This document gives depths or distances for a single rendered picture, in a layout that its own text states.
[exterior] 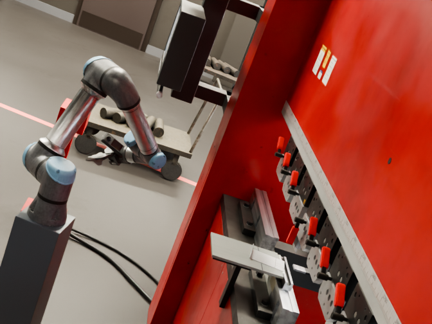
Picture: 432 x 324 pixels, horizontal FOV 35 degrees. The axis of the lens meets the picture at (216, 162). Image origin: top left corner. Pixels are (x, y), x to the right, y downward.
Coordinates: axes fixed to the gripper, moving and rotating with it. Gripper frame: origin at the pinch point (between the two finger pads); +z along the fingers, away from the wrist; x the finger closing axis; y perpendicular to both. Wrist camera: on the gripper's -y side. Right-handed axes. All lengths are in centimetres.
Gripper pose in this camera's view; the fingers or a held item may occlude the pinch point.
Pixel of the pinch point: (92, 146)
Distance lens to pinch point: 322.8
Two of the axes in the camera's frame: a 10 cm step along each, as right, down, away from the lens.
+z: -8.6, -1.0, 5.0
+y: 3.1, 6.8, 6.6
